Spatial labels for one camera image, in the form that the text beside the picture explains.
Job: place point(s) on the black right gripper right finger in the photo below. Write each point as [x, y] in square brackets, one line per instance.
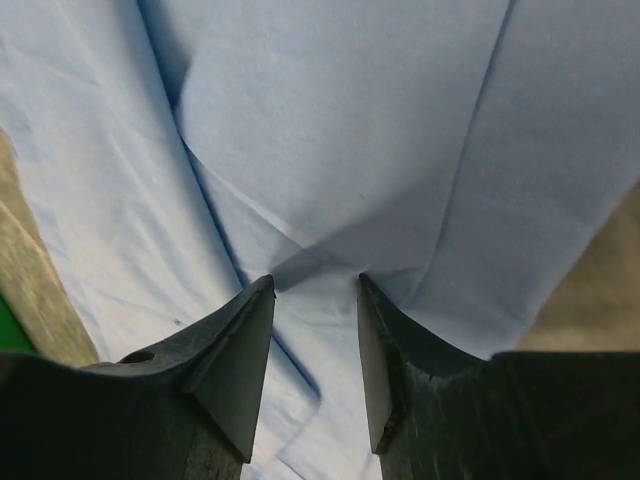
[437, 412]

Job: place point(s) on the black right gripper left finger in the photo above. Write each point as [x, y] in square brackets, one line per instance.
[183, 408]

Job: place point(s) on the light blue long sleeve shirt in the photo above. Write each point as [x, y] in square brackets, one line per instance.
[462, 153]

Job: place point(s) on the green plastic bin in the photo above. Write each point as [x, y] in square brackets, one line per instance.
[12, 335]

